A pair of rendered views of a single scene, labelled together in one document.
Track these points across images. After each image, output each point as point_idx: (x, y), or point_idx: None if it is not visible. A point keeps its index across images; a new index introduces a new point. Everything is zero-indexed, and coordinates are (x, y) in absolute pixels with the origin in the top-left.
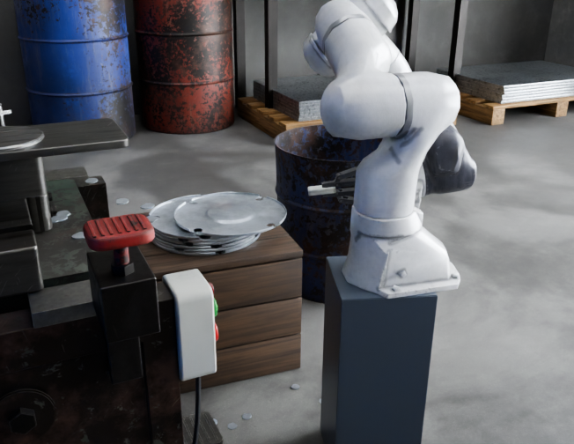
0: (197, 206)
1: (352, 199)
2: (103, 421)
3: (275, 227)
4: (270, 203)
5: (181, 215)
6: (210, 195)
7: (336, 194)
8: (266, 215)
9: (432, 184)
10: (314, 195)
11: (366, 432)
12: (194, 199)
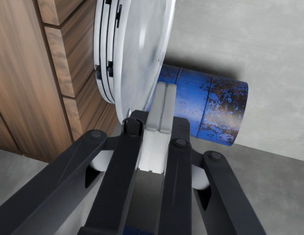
0: (160, 45)
1: (72, 179)
2: None
3: (78, 65)
4: (123, 106)
5: (169, 7)
6: (151, 92)
7: (142, 121)
8: (133, 33)
9: None
10: (155, 90)
11: None
12: (158, 68)
